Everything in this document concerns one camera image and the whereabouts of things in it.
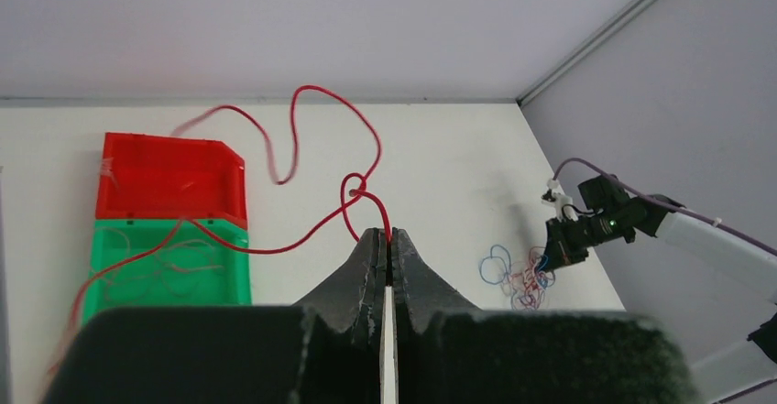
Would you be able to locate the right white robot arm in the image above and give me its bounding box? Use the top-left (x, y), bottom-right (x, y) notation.
top-left (541, 172), bottom-right (776, 403)

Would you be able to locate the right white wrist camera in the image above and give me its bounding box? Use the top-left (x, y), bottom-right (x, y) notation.
top-left (541, 179), bottom-right (578, 221)

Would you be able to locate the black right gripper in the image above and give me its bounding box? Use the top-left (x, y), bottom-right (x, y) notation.
top-left (529, 217), bottom-right (598, 273)

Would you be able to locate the red plastic bin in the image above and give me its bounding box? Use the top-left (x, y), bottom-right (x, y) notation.
top-left (95, 132), bottom-right (248, 230)

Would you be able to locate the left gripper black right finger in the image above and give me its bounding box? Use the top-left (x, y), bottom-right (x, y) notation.
top-left (390, 229), bottom-right (698, 403)

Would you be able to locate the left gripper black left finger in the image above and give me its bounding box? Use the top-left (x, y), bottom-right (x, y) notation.
top-left (42, 228), bottom-right (387, 403)

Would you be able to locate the red blue cable pile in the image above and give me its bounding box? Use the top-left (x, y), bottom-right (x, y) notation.
top-left (477, 243), bottom-right (556, 311)

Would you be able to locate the green plastic bin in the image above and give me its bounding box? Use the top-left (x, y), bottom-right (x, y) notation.
top-left (75, 219), bottom-right (252, 324)

